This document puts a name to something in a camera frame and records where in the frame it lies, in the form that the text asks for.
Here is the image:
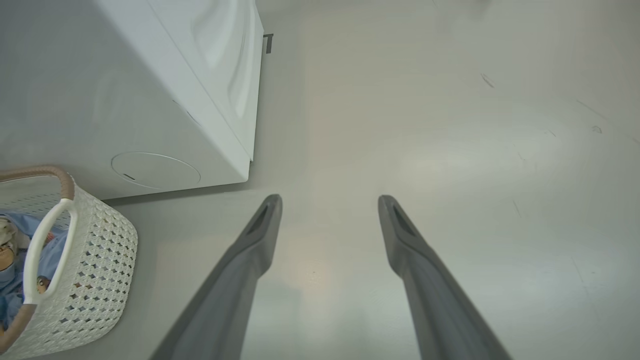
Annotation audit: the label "white front-load washing machine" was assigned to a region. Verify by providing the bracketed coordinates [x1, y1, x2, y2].
[0, 0, 266, 201]

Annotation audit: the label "blue cartoon print garment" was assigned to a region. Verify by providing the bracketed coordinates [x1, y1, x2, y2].
[0, 212, 69, 335]

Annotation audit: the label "white laundry basket brown rim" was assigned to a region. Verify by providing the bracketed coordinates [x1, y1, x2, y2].
[0, 166, 139, 360]

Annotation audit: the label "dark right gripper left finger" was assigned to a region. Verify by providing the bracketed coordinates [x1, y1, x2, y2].
[150, 194, 284, 360]

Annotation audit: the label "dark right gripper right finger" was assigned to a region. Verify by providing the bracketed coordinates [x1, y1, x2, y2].
[377, 194, 512, 360]

